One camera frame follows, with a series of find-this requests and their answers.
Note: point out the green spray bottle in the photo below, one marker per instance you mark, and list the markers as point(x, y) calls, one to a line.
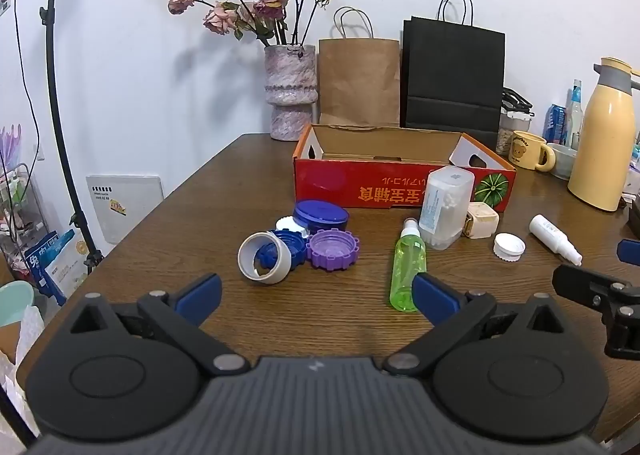
point(407, 265)

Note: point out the small white toothed cap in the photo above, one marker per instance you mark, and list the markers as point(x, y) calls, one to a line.
point(286, 224)

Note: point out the purple toothed lid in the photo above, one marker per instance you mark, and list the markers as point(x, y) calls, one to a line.
point(332, 250)

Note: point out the blue and white packets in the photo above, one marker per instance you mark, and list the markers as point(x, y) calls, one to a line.
point(55, 265)

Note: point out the grey ceramic cup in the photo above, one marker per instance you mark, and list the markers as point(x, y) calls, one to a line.
point(562, 162)

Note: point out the white plastic bottle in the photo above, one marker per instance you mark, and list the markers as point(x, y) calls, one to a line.
point(550, 235)

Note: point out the black paper bag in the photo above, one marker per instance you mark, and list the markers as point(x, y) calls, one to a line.
point(450, 75)

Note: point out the clear glass bottle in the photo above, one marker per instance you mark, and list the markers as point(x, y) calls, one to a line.
point(575, 115)

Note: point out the clear jar with black lid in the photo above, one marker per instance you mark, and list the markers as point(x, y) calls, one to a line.
point(512, 127)

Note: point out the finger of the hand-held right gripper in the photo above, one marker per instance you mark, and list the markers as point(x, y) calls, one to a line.
point(580, 282)
point(630, 250)

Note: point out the black light stand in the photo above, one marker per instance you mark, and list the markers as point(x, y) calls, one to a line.
point(50, 35)

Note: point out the small beige box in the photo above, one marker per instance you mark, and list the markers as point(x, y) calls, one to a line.
point(482, 222)

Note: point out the yellow thermos jug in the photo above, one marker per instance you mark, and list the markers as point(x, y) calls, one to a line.
point(600, 145)

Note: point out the mint green bin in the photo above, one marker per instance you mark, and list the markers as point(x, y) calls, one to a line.
point(15, 300)

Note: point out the dark blue round lid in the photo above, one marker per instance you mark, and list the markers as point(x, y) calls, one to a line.
point(322, 215)

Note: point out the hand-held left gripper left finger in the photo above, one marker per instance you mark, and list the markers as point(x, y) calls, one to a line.
point(200, 292)

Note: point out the white ridged bottle cap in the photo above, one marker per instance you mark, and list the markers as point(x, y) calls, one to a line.
point(509, 246)

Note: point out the clear cotton swab box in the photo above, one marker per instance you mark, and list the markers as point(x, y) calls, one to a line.
point(440, 215)

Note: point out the red and orange cardboard box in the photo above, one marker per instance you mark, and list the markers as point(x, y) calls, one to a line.
point(325, 180)

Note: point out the brown paper bag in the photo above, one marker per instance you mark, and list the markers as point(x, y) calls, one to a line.
point(357, 80)

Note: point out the blue toothed lid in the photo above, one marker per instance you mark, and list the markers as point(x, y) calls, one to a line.
point(294, 245)

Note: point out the yellow bear mug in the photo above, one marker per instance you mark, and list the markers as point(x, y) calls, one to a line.
point(525, 150)

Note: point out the white plastic bag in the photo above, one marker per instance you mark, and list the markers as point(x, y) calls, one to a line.
point(30, 335)

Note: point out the blue drink can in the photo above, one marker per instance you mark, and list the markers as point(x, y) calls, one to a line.
point(554, 125)

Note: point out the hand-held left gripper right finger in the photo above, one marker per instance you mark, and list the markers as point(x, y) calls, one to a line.
point(434, 299)

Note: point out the pink mottled ceramic vase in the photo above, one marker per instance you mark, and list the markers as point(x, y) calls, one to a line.
point(290, 85)

